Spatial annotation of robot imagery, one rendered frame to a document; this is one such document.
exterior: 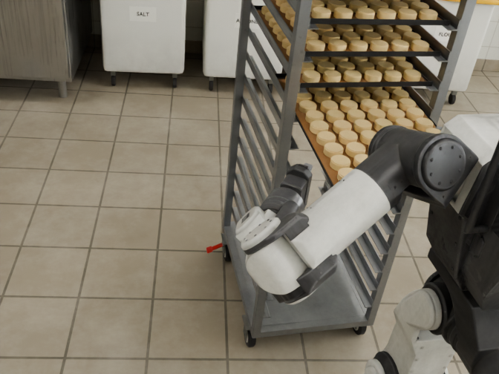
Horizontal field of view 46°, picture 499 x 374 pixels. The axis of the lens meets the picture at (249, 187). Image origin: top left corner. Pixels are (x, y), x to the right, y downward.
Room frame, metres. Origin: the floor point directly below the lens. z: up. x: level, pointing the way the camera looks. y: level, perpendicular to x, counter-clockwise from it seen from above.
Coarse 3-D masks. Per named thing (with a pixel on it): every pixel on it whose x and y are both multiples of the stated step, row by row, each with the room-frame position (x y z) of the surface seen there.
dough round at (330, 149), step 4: (328, 144) 1.32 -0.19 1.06; (332, 144) 1.32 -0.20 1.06; (336, 144) 1.32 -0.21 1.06; (324, 148) 1.30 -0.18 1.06; (328, 148) 1.30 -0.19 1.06; (332, 148) 1.30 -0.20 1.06; (336, 148) 1.30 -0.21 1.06; (340, 148) 1.30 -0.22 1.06; (324, 152) 1.30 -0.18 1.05; (328, 152) 1.29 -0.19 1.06; (332, 152) 1.29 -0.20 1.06; (336, 152) 1.29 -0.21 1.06; (340, 152) 1.29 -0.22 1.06; (328, 156) 1.29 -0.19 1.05; (332, 156) 1.28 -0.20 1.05
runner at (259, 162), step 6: (246, 120) 2.07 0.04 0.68; (246, 126) 2.02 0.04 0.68; (246, 132) 1.94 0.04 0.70; (246, 138) 1.94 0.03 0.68; (252, 138) 1.94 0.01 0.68; (252, 144) 1.89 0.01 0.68; (252, 150) 1.83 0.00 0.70; (258, 156) 1.82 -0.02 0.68; (258, 162) 1.74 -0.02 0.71; (258, 168) 1.73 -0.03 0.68; (264, 168) 1.74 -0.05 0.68; (264, 174) 1.70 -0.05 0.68; (264, 180) 1.65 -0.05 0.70; (270, 180) 1.67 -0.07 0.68; (264, 186) 1.64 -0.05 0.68; (270, 186) 1.64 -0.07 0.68
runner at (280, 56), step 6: (252, 6) 2.03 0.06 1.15; (252, 12) 2.02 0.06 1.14; (258, 18) 1.93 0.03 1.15; (258, 24) 1.92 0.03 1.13; (264, 24) 1.86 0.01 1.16; (264, 30) 1.85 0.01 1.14; (270, 36) 1.77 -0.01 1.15; (270, 42) 1.77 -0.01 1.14; (276, 48) 1.70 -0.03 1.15; (276, 54) 1.69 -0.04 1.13; (282, 54) 1.64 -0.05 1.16; (282, 60) 1.63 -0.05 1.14; (282, 66) 1.62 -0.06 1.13; (300, 84) 1.46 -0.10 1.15; (300, 90) 1.47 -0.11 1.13; (306, 90) 1.48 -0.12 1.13
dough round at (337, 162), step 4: (336, 156) 1.27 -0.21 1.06; (340, 156) 1.27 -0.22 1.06; (344, 156) 1.27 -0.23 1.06; (332, 160) 1.25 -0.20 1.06; (336, 160) 1.25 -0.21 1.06; (340, 160) 1.25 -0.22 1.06; (344, 160) 1.25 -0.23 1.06; (348, 160) 1.25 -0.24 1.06; (332, 164) 1.24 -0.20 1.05; (336, 164) 1.23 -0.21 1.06; (340, 164) 1.23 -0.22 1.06; (344, 164) 1.23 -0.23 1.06; (348, 164) 1.24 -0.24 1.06; (336, 168) 1.23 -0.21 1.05
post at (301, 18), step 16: (304, 0) 1.45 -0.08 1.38; (304, 16) 1.45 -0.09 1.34; (304, 32) 1.46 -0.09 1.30; (288, 64) 1.47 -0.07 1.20; (288, 80) 1.46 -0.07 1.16; (288, 96) 1.45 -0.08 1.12; (288, 112) 1.45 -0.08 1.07; (288, 128) 1.46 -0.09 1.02; (288, 144) 1.46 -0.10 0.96; (256, 304) 1.45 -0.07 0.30; (256, 320) 1.45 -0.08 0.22; (256, 336) 1.45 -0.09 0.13
